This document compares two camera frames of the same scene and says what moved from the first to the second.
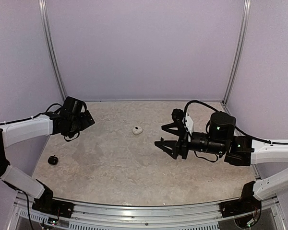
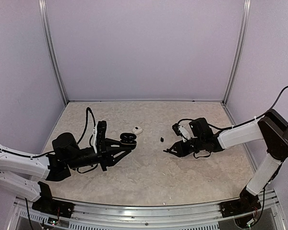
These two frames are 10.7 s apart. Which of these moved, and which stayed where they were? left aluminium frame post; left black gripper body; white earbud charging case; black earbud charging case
Moved: left black gripper body; black earbud charging case
Stayed: left aluminium frame post; white earbud charging case
